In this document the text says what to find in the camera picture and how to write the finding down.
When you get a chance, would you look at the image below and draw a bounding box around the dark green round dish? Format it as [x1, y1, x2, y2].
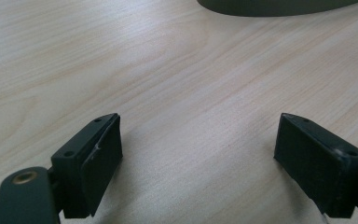
[196, 0, 358, 18]

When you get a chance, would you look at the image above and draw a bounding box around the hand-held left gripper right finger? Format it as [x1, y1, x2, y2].
[273, 112, 358, 219]

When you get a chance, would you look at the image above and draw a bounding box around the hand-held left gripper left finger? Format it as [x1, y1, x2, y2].
[50, 112, 124, 219]

